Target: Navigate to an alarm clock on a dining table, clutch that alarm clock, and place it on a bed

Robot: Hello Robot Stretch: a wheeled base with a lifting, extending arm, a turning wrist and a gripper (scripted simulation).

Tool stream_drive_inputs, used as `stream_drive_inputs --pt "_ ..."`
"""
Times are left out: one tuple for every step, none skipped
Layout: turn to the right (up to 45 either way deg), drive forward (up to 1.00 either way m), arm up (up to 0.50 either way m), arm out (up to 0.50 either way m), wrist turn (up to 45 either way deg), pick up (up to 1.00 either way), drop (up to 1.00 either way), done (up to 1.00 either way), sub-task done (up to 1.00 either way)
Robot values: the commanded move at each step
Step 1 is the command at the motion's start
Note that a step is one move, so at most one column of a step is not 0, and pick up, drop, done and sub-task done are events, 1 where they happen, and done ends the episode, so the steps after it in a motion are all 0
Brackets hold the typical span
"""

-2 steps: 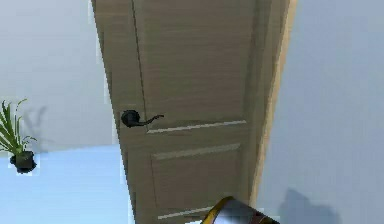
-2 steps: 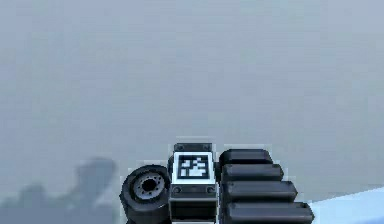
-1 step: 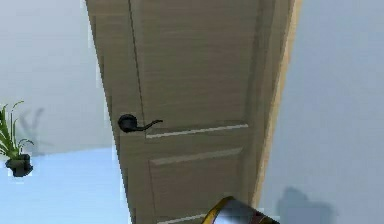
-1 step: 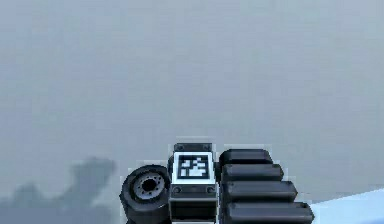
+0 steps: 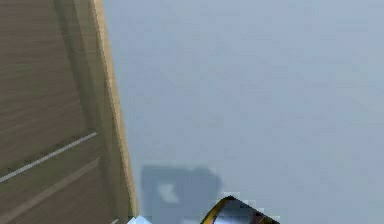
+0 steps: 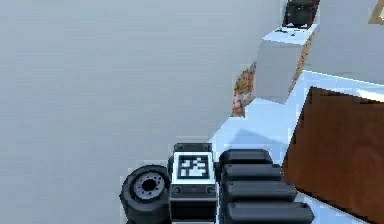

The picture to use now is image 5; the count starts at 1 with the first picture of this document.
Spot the shiny grey round object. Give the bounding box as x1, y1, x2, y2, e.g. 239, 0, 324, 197
199, 195, 282, 224

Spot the pale blue small object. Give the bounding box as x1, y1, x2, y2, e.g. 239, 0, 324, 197
127, 215, 154, 224

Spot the light brown wooden door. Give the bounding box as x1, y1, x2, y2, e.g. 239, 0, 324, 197
0, 0, 140, 224

